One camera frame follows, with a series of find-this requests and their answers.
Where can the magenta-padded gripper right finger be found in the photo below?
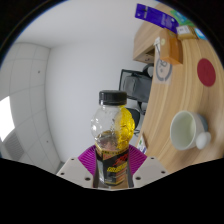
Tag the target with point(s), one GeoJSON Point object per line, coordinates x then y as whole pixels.
{"type": "Point", "coordinates": [150, 170]}

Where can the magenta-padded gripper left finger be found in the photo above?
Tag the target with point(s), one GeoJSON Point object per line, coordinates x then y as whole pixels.
{"type": "Point", "coordinates": [73, 170]}

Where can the clear drink bottle black cap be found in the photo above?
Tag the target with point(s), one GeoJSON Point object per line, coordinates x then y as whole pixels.
{"type": "Point", "coordinates": [111, 166]}

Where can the white mug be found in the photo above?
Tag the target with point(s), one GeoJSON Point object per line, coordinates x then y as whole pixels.
{"type": "Point", "coordinates": [183, 130]}

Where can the ceiling air vent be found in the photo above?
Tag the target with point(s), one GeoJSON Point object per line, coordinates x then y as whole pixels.
{"type": "Point", "coordinates": [13, 146]}

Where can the mesh office chair grey garment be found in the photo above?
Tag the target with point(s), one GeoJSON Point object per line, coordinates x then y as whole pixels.
{"type": "Point", "coordinates": [135, 85]}

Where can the white ceiling light panel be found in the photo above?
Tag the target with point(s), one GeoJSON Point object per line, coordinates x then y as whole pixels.
{"type": "Point", "coordinates": [5, 116]}

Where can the flat round red coaster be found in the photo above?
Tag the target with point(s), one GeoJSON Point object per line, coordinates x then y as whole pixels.
{"type": "Point", "coordinates": [206, 72]}

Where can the orange-brown box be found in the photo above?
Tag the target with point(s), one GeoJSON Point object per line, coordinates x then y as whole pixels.
{"type": "Point", "coordinates": [173, 50]}

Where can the wooden side desk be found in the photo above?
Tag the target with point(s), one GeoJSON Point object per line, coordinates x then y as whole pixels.
{"type": "Point", "coordinates": [143, 43]}

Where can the small yellow box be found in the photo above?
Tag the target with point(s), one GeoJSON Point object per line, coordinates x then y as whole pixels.
{"type": "Point", "coordinates": [186, 32]}

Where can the small blue white packet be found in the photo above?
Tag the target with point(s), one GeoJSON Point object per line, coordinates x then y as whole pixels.
{"type": "Point", "coordinates": [201, 34]}

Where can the purple pouch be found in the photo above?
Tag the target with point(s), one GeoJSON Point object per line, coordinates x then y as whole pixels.
{"type": "Point", "coordinates": [155, 16]}

